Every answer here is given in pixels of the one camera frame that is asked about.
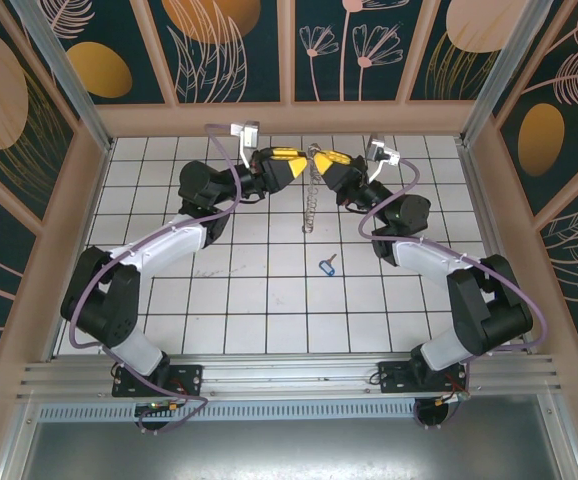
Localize grey metal sheet panel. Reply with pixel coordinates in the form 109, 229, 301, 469
0, 394, 578, 480

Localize aluminium table side rail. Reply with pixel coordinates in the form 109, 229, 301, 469
456, 141, 545, 357

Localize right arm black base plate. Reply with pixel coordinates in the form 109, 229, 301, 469
377, 359, 470, 396

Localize aluminium corner post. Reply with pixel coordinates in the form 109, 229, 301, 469
8, 0, 116, 154
457, 0, 566, 147

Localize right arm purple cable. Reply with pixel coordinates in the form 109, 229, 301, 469
358, 158, 550, 431

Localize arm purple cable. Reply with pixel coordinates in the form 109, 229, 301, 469
68, 122, 243, 435
358, 158, 550, 431

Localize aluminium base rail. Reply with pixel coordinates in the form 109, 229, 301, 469
16, 352, 563, 401

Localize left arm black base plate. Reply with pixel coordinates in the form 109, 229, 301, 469
112, 363, 205, 399

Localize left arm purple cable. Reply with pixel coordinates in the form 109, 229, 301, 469
68, 122, 243, 435

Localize perforated grey cable duct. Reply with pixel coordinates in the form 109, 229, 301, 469
36, 403, 423, 422

